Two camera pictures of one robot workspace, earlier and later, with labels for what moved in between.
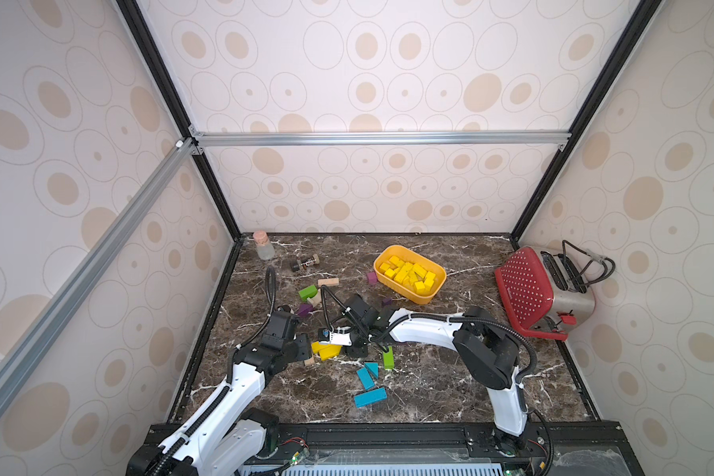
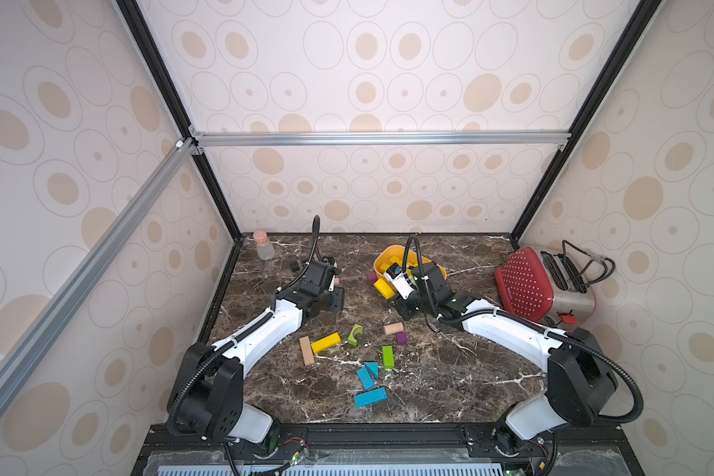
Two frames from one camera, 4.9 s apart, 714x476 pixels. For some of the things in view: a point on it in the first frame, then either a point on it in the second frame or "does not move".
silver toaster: x=573 y=303 does not move
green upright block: x=389 y=358 does not move
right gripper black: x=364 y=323 -> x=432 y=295
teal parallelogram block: x=365 y=378 does not move
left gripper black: x=305 y=349 -> x=339 y=298
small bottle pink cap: x=265 y=249 does not move
